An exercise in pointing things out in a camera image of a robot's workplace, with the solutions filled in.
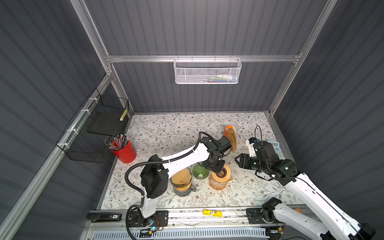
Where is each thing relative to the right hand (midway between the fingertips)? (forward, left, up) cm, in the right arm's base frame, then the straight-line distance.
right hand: (239, 160), depth 74 cm
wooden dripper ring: (-5, +8, -7) cm, 12 cm away
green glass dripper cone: (+1, +20, -16) cm, 26 cm away
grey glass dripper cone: (-12, +29, -2) cm, 31 cm away
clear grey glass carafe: (-12, +28, -15) cm, 34 cm away
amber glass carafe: (-7, +10, -18) cm, 22 cm away
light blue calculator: (+16, -31, -16) cm, 38 cm away
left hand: (-3, +10, -7) cm, 13 cm away
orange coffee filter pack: (+24, 0, -9) cm, 26 cm away
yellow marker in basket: (+24, +62, +10) cm, 68 cm away
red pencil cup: (+12, +66, -6) cm, 68 cm away
